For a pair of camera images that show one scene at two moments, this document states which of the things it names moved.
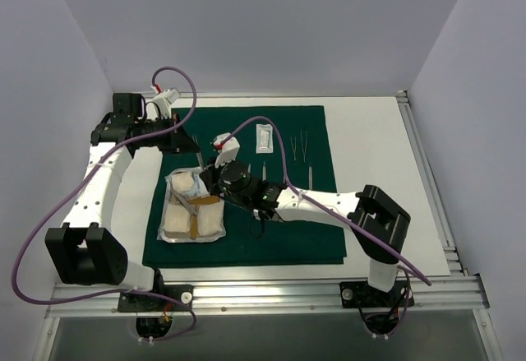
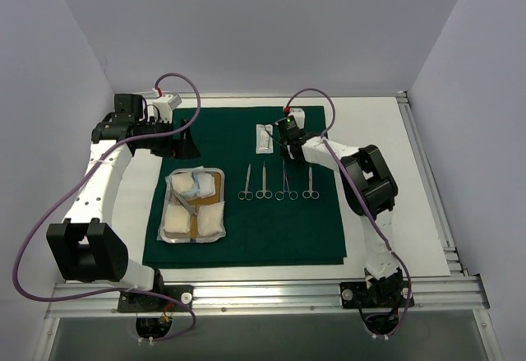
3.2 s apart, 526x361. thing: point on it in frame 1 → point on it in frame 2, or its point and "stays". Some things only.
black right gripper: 209,177 → 297,145
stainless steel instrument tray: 190,213 stays
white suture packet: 264,139 stays
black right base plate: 359,294 stays
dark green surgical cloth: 284,144 stays
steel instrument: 198,154 → 191,210
